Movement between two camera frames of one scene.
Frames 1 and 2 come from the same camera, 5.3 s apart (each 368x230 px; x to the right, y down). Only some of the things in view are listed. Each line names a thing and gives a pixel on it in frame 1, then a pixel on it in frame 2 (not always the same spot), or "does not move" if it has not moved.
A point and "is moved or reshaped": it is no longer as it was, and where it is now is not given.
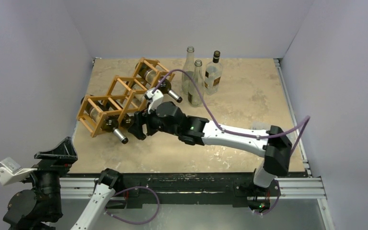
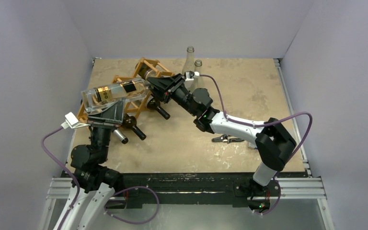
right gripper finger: [136, 128] -> [163, 85]
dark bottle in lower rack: [127, 121] does not move
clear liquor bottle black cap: [213, 74] -> [97, 98]
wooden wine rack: [104, 111] does not move
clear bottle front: [194, 100] does not move
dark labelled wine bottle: [140, 94] is moved or reshaped
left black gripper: [59, 159] -> [113, 113]
